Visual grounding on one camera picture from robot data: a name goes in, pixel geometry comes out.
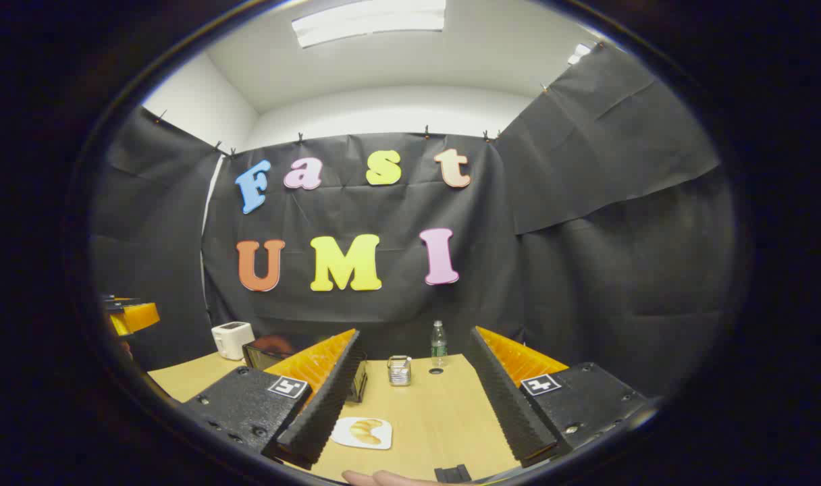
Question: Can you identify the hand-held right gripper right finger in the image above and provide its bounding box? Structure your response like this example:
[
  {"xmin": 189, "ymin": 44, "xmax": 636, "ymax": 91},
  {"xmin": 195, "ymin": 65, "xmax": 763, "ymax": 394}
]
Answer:
[{"xmin": 463, "ymin": 326, "xmax": 649, "ymax": 468}]

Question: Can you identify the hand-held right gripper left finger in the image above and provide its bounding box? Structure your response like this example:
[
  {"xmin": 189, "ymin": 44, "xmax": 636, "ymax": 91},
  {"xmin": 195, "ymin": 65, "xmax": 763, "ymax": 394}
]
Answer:
[{"xmin": 181, "ymin": 329, "xmax": 369, "ymax": 471}]

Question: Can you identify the golden croissant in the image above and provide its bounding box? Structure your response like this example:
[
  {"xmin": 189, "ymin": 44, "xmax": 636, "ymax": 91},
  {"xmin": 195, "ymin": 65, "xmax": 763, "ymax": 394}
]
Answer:
[{"xmin": 349, "ymin": 419, "xmax": 383, "ymax": 445}]

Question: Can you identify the black electric oven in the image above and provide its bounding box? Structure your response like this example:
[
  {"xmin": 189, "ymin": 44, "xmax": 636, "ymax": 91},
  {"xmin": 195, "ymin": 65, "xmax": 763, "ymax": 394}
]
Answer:
[{"xmin": 242, "ymin": 336, "xmax": 369, "ymax": 404}]

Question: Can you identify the white rectangular plate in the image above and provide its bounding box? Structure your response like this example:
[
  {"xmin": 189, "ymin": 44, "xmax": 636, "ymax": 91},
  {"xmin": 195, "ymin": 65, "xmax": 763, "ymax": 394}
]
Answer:
[{"xmin": 330, "ymin": 416, "xmax": 393, "ymax": 450}]

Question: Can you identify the metal mesh holder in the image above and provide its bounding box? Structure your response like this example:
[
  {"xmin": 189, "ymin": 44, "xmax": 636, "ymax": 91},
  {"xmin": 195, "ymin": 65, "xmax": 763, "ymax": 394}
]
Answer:
[{"xmin": 387, "ymin": 355, "xmax": 413, "ymax": 387}]

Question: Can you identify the clear plastic water bottle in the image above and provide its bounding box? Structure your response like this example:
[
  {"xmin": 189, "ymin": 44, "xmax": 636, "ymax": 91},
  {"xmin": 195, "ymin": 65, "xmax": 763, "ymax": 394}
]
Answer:
[{"xmin": 431, "ymin": 320, "xmax": 448, "ymax": 369}]

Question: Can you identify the white toaster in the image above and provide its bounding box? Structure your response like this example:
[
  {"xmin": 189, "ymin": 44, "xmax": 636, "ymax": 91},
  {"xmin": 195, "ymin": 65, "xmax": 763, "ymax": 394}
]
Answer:
[{"xmin": 211, "ymin": 322, "xmax": 256, "ymax": 360}]

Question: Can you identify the black backdrop cloth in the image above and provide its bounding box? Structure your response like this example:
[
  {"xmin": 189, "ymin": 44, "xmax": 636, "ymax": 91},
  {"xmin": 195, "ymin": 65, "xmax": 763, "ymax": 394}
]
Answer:
[{"xmin": 90, "ymin": 44, "xmax": 739, "ymax": 399}]

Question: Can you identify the long ceiling light panel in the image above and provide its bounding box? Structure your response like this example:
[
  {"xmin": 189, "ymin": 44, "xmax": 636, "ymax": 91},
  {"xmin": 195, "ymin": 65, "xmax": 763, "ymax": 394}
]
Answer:
[{"xmin": 291, "ymin": 0, "xmax": 447, "ymax": 49}]

